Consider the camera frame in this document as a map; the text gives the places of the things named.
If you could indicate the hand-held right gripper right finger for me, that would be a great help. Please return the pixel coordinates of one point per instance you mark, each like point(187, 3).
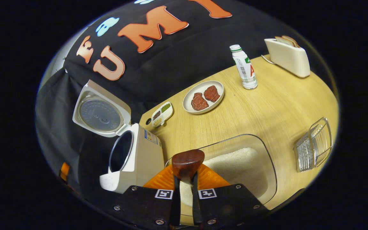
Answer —
point(196, 204)

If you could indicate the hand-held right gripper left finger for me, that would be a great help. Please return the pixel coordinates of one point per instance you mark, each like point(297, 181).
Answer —
point(176, 204)

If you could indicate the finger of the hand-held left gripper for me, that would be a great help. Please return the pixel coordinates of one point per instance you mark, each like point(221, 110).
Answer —
point(64, 172)

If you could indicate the brown wooden spoon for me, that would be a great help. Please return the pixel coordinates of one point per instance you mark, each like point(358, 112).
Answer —
point(187, 161)

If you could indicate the white rice cooker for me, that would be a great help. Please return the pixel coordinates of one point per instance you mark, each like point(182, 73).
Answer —
point(139, 159)

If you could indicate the clear chopstick holder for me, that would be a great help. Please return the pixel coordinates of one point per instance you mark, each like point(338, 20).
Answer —
point(311, 150)

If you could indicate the clear plastic rice container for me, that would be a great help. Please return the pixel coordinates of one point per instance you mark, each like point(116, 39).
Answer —
point(267, 166)

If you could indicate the black table grommet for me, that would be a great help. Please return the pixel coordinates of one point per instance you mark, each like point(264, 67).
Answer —
point(148, 121)

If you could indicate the white divided grain dish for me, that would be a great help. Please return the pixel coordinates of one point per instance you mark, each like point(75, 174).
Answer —
point(162, 114)

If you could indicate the white round plate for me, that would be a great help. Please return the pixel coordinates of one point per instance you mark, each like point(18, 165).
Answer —
point(214, 107)

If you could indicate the black backdrop cloth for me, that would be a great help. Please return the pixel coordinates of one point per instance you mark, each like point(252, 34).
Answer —
point(171, 64)

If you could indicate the white drink bottle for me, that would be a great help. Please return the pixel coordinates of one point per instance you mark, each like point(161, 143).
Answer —
point(246, 68)

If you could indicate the white toaster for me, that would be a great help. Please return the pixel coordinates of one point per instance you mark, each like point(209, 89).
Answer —
point(291, 59)

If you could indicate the toasted bread slice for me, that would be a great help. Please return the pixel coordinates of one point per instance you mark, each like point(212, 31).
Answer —
point(294, 41)
point(283, 41)

